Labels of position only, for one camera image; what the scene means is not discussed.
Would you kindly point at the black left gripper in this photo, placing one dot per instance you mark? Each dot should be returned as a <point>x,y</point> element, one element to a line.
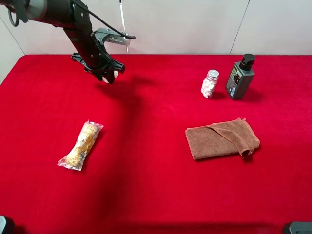
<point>91,53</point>

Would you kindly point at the white toy duck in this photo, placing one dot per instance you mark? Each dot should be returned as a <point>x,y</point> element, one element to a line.
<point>110,76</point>

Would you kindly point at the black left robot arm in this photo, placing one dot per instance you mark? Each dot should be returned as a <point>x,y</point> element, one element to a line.
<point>73,16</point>

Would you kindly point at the packaged snack bag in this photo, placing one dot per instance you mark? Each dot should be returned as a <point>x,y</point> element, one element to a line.
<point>85,141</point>

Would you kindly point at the clear jar of white candies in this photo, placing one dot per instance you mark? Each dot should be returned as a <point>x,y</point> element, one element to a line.
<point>209,83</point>

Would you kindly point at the red tablecloth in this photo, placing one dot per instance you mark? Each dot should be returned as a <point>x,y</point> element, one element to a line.
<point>140,177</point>

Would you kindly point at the dark grey pump bottle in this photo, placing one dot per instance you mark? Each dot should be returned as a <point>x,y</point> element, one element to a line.
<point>240,77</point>

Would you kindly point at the brown folded towel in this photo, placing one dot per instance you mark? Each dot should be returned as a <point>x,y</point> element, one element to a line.
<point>222,139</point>

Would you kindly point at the black left base corner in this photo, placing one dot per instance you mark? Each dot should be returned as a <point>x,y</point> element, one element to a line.
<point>6,225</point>

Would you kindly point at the dark right base corner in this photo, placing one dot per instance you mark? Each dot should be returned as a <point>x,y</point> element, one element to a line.
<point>298,228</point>

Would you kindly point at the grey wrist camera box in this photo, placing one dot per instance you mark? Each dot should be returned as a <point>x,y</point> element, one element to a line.
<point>107,35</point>

